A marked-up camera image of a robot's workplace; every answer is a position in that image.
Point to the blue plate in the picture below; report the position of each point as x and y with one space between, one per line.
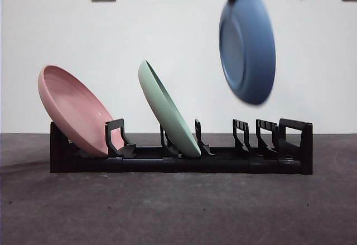
251 49

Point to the green plate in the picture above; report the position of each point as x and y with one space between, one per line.
167 108

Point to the pink plate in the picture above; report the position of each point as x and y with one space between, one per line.
72 105

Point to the black plastic dish rack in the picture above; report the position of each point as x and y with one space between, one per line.
305 144

